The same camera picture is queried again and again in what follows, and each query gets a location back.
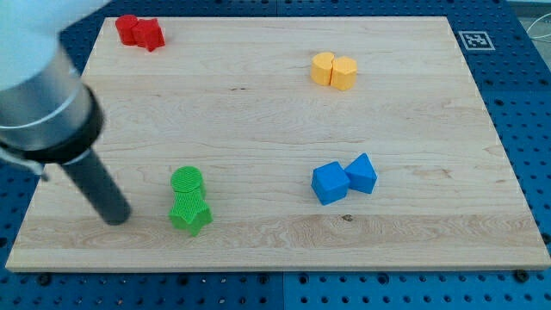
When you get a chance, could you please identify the blue cube block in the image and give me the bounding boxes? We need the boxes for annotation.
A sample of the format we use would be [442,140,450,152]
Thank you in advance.
[311,161,350,206]

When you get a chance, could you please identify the red cylinder block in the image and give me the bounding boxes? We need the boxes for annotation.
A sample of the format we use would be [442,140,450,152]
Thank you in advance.
[115,15,138,46]

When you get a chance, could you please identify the light wooden board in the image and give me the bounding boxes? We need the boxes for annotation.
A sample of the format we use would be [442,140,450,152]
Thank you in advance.
[6,17,550,272]

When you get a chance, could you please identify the yellow heart-shaped block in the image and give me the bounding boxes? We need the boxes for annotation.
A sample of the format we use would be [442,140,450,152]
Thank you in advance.
[310,52,335,86]

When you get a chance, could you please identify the white fiducial marker tag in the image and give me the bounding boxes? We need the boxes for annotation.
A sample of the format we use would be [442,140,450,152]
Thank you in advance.
[458,30,495,51]

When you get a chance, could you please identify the white cable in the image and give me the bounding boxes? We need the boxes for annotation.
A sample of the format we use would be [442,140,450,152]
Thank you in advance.
[524,12,551,44]

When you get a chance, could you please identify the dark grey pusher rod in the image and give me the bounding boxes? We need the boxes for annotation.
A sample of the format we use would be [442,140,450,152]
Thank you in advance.
[61,148,132,226]

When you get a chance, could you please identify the blue triangular prism block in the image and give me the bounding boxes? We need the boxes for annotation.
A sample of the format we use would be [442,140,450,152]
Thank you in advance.
[344,153,378,194]

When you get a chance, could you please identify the red star block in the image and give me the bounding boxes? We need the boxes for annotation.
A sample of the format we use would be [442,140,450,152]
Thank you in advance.
[131,18,165,52]

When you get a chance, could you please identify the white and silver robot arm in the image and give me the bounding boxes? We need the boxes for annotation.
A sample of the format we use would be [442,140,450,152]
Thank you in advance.
[1,0,106,176]

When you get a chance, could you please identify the yellow hexagon block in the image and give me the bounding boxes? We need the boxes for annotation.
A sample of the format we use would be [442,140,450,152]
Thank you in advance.
[330,56,357,90]

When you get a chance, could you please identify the green cylinder block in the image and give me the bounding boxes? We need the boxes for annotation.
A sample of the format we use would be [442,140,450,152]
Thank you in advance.
[170,166,206,198]

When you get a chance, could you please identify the green star block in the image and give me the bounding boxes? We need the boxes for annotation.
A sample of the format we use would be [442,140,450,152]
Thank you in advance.
[168,189,213,237]

